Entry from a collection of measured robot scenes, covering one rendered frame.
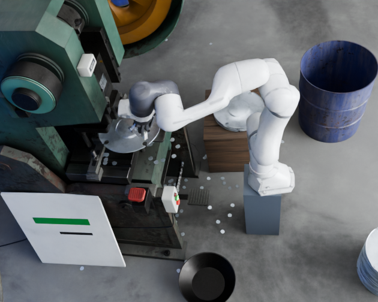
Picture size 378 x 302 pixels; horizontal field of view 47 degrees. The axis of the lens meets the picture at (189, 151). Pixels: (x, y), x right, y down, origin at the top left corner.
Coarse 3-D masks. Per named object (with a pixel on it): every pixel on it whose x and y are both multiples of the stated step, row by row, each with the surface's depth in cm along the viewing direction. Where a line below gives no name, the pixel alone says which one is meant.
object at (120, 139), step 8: (120, 120) 203; (128, 120) 202; (112, 128) 201; (120, 128) 200; (136, 128) 198; (152, 128) 198; (104, 136) 199; (112, 136) 198; (120, 136) 198; (128, 136) 196; (136, 136) 196; (152, 136) 195; (104, 144) 196; (112, 144) 196; (120, 144) 195; (128, 144) 194; (136, 144) 194; (120, 152) 192; (128, 152) 192
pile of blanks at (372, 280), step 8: (360, 256) 218; (360, 264) 218; (368, 264) 206; (360, 272) 219; (368, 272) 208; (376, 272) 201; (368, 280) 213; (376, 280) 206; (368, 288) 218; (376, 288) 213
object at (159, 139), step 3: (162, 129) 197; (159, 132) 196; (162, 132) 196; (165, 132) 196; (159, 135) 195; (162, 135) 195; (165, 135) 196; (156, 138) 194; (159, 138) 194; (162, 138) 194; (153, 141) 195; (156, 141) 194; (159, 141) 194; (162, 141) 194; (144, 144) 205; (144, 147) 205; (141, 150) 206; (144, 150) 207
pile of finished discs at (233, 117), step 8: (240, 96) 255; (248, 96) 254; (256, 96) 253; (232, 104) 252; (240, 104) 251; (248, 104) 250; (256, 104) 250; (216, 112) 251; (224, 112) 250; (232, 112) 248; (240, 112) 247; (248, 112) 247; (256, 112) 246; (216, 120) 249; (224, 120) 246; (232, 120) 245; (240, 120) 245; (224, 128) 246; (232, 128) 243; (240, 128) 243
